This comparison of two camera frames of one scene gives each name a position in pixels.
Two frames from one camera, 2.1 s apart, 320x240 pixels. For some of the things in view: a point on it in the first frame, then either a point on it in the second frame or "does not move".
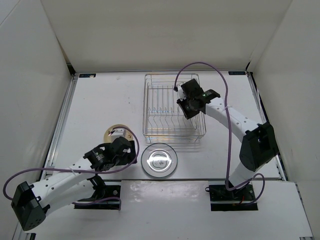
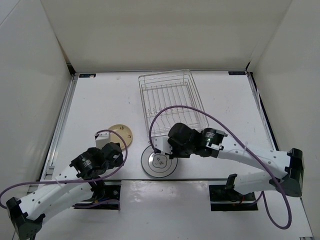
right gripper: (189, 115) → (174, 154)
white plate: (159, 160) does not move
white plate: (193, 121) → (157, 165)
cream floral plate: (128, 135) does not move
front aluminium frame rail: (187, 179) does not move
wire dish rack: (163, 121) does not move
